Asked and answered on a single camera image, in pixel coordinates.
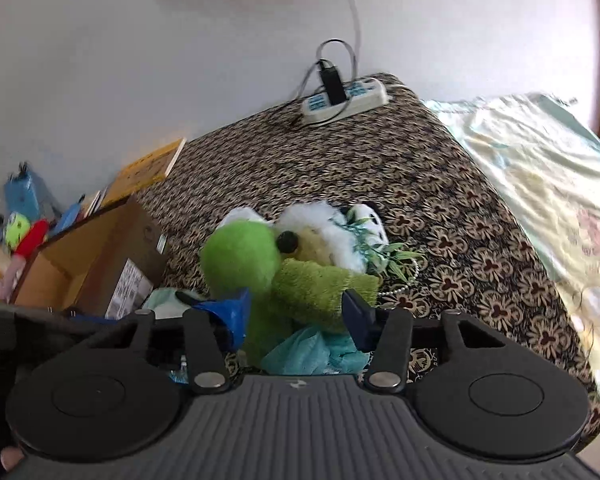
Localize yellow book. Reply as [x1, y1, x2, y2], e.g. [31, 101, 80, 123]
[100, 138, 187, 208]

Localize light green blanket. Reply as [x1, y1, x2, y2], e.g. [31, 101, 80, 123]
[422, 92, 600, 401]

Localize red plush toy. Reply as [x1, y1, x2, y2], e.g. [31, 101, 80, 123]
[12, 220, 51, 261]

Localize white power strip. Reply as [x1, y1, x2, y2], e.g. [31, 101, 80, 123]
[300, 76, 388, 126]

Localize green apple plush toy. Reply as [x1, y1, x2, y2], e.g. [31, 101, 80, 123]
[199, 219, 303, 376]

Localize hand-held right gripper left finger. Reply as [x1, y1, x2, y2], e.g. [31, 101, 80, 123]
[85, 292, 252, 395]

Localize white pearl necklace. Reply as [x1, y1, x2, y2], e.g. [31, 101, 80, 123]
[377, 255, 428, 301]

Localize blue plastic package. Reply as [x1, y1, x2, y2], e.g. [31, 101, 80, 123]
[2, 162, 63, 226]

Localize pink plush toy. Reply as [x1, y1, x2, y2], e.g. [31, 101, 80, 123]
[0, 255, 26, 301]

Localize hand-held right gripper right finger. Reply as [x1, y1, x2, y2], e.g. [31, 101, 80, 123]
[341, 287, 507, 393]

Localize black charger plug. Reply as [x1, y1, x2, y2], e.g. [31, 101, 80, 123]
[319, 60, 347, 107]

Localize grey power strip cord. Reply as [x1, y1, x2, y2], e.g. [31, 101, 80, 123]
[340, 0, 363, 81]

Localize clear plastic piece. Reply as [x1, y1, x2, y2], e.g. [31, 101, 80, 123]
[575, 285, 600, 326]

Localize brown cardboard box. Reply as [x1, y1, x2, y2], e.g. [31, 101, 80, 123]
[10, 195, 168, 321]

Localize white fluffy panda plush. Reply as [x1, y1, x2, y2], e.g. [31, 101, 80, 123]
[275, 200, 388, 276]

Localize thin black cable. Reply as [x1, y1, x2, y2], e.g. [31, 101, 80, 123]
[290, 39, 358, 131]

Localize green frog plush toy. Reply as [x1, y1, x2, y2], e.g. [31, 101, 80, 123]
[5, 212, 33, 251]

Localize teal plush toy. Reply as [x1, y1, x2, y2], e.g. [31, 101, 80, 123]
[260, 327, 371, 376]

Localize green artificial leaf sprig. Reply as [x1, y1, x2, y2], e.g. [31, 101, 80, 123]
[347, 210, 426, 281]

